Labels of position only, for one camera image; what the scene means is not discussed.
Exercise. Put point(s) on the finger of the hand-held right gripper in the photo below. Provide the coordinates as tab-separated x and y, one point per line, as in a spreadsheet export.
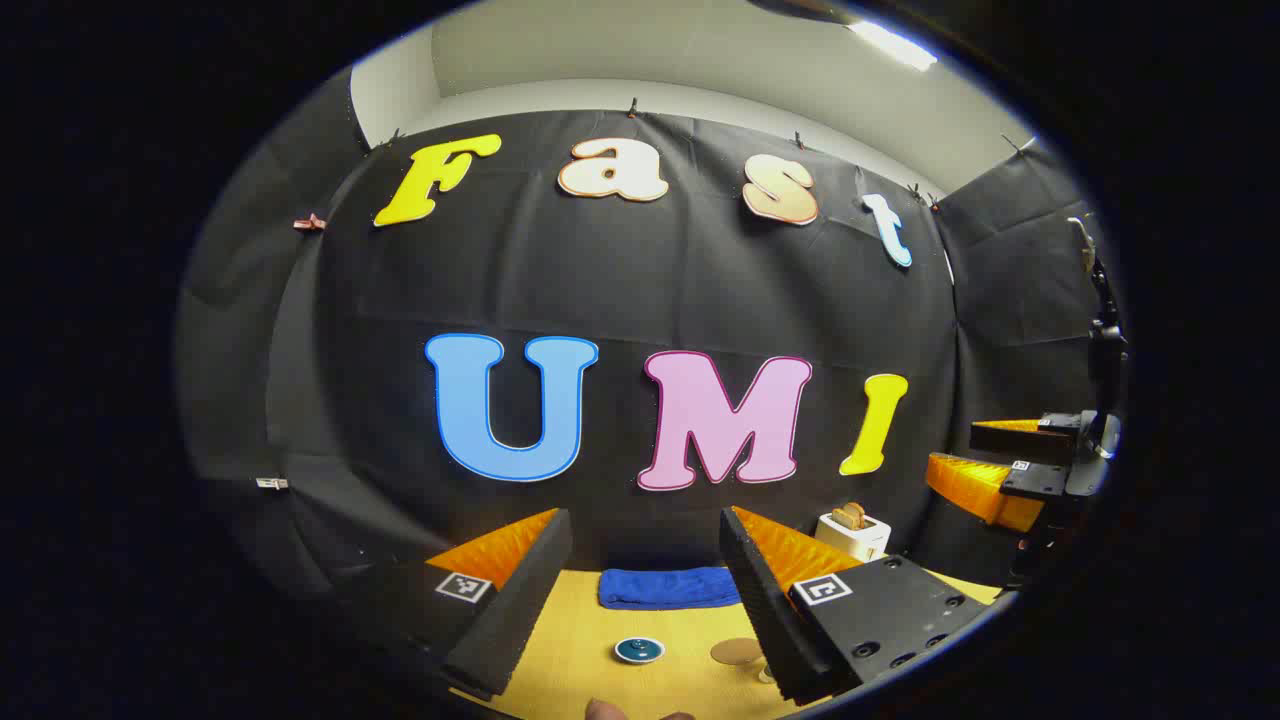
985	490
1020	438

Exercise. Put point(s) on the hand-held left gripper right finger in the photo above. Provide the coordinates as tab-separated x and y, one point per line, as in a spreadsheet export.
760	610

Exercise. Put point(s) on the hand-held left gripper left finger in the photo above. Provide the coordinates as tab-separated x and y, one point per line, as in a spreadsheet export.
520	600

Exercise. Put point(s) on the round brown coaster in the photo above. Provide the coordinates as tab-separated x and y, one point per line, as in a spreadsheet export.
737	651

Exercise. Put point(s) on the teal teacup lid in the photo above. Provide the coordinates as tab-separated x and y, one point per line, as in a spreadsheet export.
639	650

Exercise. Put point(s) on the blue folded towel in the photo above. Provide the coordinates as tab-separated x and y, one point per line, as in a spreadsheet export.
668	588

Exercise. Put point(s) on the white toaster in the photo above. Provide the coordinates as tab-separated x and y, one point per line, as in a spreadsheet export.
855	542

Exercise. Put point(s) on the toast slice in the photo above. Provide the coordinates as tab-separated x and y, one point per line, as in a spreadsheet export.
850	515

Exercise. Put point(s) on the white cloth clip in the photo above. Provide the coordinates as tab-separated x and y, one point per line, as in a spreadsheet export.
272	483

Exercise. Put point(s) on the black backdrop cloth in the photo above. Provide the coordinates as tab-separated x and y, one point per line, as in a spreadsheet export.
620	300

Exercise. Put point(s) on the ceiling light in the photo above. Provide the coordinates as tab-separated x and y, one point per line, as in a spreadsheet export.
892	45

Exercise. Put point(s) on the red cloth clip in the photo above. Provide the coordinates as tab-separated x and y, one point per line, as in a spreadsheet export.
310	222

